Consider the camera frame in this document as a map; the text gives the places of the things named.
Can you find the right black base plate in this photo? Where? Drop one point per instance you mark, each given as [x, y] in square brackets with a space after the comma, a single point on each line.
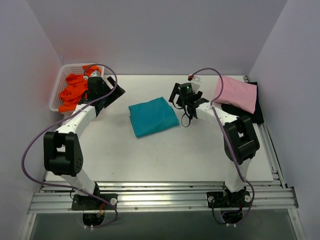
[225, 199]

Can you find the white plastic basket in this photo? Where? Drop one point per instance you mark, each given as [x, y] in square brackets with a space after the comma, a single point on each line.
[60, 83]

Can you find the teal t-shirt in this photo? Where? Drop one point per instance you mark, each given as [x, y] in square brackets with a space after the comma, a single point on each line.
[152, 117]

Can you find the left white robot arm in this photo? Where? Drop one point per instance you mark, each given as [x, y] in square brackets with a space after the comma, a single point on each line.
[63, 155]

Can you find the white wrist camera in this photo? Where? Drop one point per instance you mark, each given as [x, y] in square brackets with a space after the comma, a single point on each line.
[95, 73]
[195, 83]

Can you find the pink folded t-shirt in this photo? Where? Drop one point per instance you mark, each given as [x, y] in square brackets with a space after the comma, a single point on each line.
[234, 92]

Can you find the black folded t-shirt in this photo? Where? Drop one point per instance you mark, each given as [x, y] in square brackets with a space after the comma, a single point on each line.
[256, 116]

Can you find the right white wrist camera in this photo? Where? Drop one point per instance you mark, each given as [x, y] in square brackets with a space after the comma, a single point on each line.
[195, 83]

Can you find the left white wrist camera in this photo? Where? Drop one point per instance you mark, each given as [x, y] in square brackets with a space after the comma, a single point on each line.
[95, 73]

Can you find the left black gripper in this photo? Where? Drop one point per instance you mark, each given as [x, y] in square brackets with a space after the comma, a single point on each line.
[111, 93]

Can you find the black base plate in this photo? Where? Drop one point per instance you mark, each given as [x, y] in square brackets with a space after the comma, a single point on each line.
[225, 199]
[86, 203]

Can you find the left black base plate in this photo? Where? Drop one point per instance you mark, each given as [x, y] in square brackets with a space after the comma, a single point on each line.
[86, 203]

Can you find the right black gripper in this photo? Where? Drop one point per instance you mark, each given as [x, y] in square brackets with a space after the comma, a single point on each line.
[173, 94]

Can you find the aluminium rail frame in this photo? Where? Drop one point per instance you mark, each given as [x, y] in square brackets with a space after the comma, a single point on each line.
[189, 196]

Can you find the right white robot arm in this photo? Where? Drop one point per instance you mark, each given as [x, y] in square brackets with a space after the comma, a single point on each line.
[240, 140]

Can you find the orange crumpled t-shirt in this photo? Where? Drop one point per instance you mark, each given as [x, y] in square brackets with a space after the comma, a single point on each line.
[76, 83]

